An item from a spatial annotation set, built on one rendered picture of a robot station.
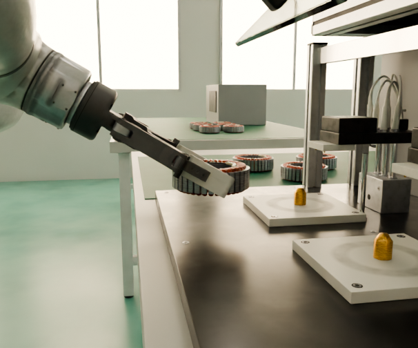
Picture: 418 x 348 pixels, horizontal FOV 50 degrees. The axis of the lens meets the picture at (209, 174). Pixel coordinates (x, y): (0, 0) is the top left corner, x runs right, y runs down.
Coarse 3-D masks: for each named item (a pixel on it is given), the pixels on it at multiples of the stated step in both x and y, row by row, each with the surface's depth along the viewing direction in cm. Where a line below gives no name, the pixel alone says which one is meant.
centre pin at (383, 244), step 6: (384, 234) 48; (378, 240) 48; (384, 240) 48; (390, 240) 48; (378, 246) 48; (384, 246) 48; (390, 246) 48; (378, 252) 48; (384, 252) 48; (390, 252) 48; (378, 258) 48; (384, 258) 48; (390, 258) 48
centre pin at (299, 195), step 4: (300, 188) 72; (296, 192) 72; (300, 192) 71; (304, 192) 72; (296, 196) 72; (300, 196) 71; (304, 196) 72; (296, 200) 72; (300, 200) 71; (304, 200) 72; (296, 204) 72; (300, 204) 72; (304, 204) 72
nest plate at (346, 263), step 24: (312, 240) 55; (336, 240) 55; (360, 240) 55; (408, 240) 55; (312, 264) 49; (336, 264) 47; (360, 264) 47; (384, 264) 47; (408, 264) 47; (336, 288) 44; (360, 288) 41; (384, 288) 41; (408, 288) 42
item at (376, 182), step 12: (360, 180) 77; (372, 180) 73; (384, 180) 70; (396, 180) 71; (408, 180) 71; (372, 192) 73; (384, 192) 71; (396, 192) 71; (408, 192) 71; (372, 204) 73; (384, 204) 71; (396, 204) 71; (408, 204) 72
